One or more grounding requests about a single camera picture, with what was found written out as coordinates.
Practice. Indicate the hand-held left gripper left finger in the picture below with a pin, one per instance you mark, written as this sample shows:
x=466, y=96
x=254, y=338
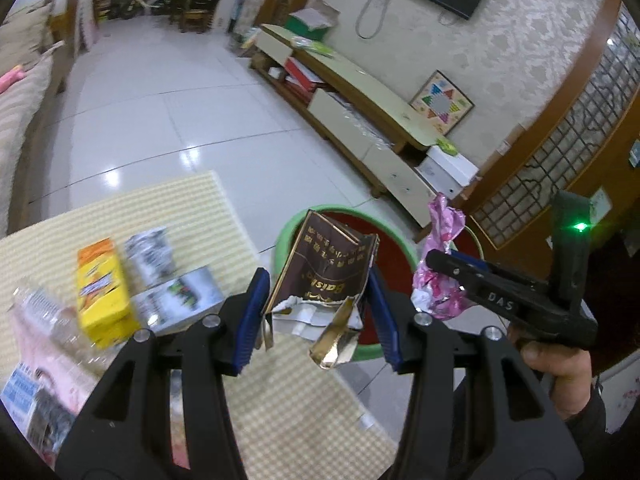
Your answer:
x=252, y=310

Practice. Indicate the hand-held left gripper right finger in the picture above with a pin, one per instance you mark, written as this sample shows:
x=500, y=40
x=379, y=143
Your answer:
x=382, y=315

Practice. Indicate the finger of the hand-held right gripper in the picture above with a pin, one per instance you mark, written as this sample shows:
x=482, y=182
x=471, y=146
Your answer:
x=455, y=267

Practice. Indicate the pink wrapper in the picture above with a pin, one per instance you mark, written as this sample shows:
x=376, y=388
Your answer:
x=445, y=220

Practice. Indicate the large red green-rimmed bin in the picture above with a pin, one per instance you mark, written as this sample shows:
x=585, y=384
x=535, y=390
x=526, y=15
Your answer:
x=397, y=260

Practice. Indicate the newspaper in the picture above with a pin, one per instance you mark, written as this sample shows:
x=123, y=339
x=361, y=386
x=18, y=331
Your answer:
x=147, y=255

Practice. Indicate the clear plastic bottle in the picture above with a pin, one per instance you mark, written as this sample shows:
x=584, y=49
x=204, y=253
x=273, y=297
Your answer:
x=45, y=310

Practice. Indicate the person's right forearm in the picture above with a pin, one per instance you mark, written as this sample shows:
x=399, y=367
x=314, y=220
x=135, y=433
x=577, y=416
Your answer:
x=587, y=440

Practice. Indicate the person's right hand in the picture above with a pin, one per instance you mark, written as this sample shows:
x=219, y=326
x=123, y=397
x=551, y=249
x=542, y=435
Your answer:
x=557, y=367

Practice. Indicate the silver drink carton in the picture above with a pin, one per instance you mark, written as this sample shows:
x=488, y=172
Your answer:
x=185, y=292

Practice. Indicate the white cardboard box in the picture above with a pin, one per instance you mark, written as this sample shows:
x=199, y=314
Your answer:
x=450, y=167

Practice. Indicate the yellow checked tablecloth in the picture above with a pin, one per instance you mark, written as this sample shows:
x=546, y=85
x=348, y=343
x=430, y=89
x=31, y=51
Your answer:
x=175, y=210

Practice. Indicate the yellow cardboard box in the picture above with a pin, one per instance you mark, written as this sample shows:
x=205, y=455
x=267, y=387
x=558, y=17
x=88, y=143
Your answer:
x=100, y=290

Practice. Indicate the colourful star checkers board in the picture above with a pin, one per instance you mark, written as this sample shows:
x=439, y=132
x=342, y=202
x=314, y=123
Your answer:
x=442, y=105

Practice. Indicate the wooden lattice glass partition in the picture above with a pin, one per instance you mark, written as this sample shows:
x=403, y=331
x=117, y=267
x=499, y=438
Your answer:
x=575, y=125

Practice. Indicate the pink printed packet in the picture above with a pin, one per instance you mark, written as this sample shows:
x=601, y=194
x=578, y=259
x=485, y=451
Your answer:
x=60, y=375

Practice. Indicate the cream wooden television cabinet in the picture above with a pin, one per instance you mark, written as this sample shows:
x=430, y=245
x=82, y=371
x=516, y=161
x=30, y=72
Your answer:
x=350, y=67

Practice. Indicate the red folder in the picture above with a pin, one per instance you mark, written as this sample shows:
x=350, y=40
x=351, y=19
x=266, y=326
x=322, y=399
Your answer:
x=300, y=71

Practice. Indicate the flat green packet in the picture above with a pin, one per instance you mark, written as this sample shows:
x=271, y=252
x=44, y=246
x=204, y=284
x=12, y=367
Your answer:
x=317, y=47

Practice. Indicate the open green cardboard box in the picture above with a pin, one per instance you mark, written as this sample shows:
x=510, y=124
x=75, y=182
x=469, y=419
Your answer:
x=300, y=25

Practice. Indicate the beige striped sofa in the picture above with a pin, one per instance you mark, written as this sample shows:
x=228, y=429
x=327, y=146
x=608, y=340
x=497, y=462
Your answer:
x=20, y=125

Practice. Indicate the wooden chair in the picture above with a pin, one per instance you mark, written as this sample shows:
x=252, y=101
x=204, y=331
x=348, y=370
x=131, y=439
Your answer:
x=192, y=17

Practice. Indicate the white balance bike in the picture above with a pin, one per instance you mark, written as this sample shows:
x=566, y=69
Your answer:
x=135, y=5

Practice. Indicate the pink toy stick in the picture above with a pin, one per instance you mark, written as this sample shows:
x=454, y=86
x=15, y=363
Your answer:
x=10, y=80

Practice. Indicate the tan sofa cushion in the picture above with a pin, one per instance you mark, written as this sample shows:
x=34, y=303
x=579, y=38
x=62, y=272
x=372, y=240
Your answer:
x=27, y=30

